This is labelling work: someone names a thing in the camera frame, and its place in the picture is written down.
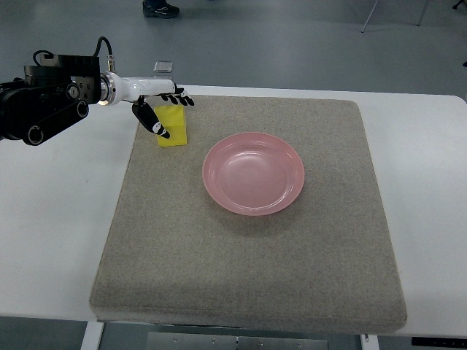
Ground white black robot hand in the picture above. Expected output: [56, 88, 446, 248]
[99, 71, 194, 139]

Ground yellow cube block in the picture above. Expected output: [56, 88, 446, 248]
[154, 105, 188, 147]

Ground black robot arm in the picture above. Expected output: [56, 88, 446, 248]
[1, 36, 115, 146]

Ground pink plate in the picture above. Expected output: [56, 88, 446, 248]
[202, 132, 305, 216]

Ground clear floor socket cover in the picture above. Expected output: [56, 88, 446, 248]
[153, 61, 173, 75]

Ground black shoe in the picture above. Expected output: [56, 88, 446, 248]
[142, 0, 180, 19]

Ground beige fabric mat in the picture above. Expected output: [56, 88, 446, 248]
[90, 96, 407, 334]

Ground white table leg left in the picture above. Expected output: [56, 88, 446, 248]
[80, 322, 104, 350]

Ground metal chair legs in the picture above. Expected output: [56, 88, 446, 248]
[360, 0, 430, 34]

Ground black label strip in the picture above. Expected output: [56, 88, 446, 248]
[412, 337, 467, 349]

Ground metal table frame plate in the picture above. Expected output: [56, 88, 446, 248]
[146, 332, 329, 350]

